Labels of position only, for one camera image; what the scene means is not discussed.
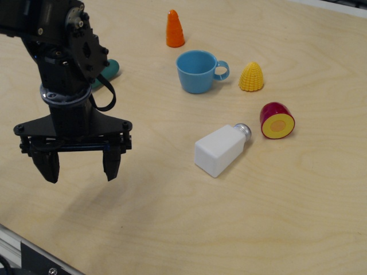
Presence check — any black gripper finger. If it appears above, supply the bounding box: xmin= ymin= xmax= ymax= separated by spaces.
xmin=103 ymin=145 xmax=121 ymax=181
xmin=30 ymin=146 xmax=60 ymax=183

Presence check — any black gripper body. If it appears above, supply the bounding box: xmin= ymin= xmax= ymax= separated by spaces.
xmin=14 ymin=98 xmax=132 ymax=156

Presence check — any white salt shaker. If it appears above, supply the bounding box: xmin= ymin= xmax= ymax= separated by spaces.
xmin=194 ymin=123 xmax=252 ymax=178

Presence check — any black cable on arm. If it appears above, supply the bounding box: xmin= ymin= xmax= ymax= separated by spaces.
xmin=89 ymin=73 xmax=117 ymax=112

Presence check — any aluminium table frame rail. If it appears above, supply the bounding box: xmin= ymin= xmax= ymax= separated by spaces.
xmin=1 ymin=225 xmax=22 ymax=268

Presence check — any green toy cucumber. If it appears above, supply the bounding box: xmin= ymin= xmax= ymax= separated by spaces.
xmin=91 ymin=59 xmax=120 ymax=89

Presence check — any red yellow toy fruit half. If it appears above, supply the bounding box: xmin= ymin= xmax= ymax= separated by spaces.
xmin=260 ymin=102 xmax=295 ymax=139

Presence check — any yellow toy corn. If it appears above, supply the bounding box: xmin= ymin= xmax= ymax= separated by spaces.
xmin=239 ymin=62 xmax=264 ymax=92

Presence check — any orange toy carrot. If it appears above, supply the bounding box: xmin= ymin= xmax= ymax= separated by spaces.
xmin=166 ymin=10 xmax=185 ymax=48

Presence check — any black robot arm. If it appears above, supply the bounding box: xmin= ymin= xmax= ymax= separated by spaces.
xmin=1 ymin=1 xmax=132 ymax=183

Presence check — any blue plastic cup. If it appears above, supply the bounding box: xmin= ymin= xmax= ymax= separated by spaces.
xmin=175 ymin=50 xmax=230 ymax=94

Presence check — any black corner bracket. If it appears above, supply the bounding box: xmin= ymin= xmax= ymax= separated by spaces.
xmin=20 ymin=241 xmax=83 ymax=275

